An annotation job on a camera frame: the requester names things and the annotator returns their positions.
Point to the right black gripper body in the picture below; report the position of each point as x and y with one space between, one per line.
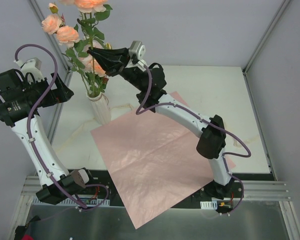
125 63

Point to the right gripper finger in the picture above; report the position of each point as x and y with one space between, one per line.
109 55
112 68

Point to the pink rose stem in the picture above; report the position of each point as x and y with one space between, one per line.
91 12
72 54
55 24
94 76

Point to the white ribbed ceramic vase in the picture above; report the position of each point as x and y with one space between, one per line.
100 107

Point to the pink wrapping paper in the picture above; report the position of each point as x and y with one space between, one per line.
152 161

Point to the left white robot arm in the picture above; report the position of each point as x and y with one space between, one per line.
57 183

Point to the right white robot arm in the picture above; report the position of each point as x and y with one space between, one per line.
150 81

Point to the red cloth object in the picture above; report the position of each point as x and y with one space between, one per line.
27 237

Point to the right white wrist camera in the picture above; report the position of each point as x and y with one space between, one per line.
136 52

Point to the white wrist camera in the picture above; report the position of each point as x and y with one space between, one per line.
31 69
136 52

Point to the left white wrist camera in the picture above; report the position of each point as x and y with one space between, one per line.
31 69

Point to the right aluminium frame post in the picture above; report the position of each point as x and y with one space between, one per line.
267 33

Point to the left white cable duct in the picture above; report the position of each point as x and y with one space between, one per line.
68 202

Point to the white cable duct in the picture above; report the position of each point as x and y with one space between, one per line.
209 205
68 202

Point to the right white cable duct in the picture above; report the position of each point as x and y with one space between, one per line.
209 205

